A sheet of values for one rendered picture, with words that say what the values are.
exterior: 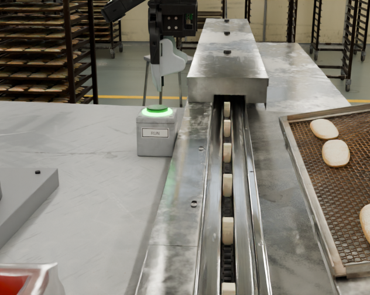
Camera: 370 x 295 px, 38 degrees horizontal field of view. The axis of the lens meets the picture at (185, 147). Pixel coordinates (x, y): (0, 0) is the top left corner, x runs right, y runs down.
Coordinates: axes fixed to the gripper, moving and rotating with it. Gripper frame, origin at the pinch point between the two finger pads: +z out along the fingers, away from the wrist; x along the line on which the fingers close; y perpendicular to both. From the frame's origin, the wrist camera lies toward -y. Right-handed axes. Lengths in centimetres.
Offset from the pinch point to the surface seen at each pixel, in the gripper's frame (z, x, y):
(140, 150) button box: 12.1, -3.5, -2.9
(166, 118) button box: 6.0, -3.4, 2.1
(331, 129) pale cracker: 4.5, -12.7, 29.3
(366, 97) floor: 96, 385, 141
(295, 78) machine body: 14, 70, 34
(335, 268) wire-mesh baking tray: 6, -51, 23
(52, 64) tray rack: 35, 199, -83
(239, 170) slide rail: 10.4, -16.7, 14.9
